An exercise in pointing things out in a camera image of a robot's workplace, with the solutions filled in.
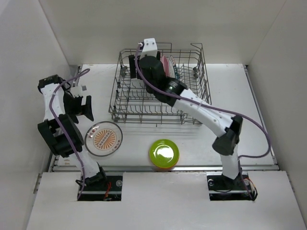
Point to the white plate teal rim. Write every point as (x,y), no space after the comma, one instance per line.
(173,71)

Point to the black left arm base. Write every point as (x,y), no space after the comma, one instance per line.
(111,190)

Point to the pink plastic plate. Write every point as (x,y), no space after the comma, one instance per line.
(165,63)

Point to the orange plastic plate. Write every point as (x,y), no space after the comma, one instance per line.
(160,169)

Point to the grey wire dish rack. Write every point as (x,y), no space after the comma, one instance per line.
(131,103)

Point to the white patterned plate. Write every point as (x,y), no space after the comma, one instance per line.
(120,134)

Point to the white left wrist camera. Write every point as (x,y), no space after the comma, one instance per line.
(78,91)

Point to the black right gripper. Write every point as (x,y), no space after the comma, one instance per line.
(133,66)

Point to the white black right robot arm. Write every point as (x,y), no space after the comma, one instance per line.
(176,94)

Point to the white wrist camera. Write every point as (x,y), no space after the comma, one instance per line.
(149,48)
(78,91)

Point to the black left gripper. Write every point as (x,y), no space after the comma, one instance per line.
(85,109)

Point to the aluminium table frame rail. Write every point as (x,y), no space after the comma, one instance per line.
(230,89)

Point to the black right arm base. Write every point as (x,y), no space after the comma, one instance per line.
(222,188)

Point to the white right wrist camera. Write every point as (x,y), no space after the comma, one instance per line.
(149,48)

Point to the white plate colourful print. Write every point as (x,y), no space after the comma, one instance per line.
(104,139)

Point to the lime green plastic plate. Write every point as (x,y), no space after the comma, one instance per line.
(164,153)

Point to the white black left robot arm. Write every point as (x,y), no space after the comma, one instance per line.
(61,134)

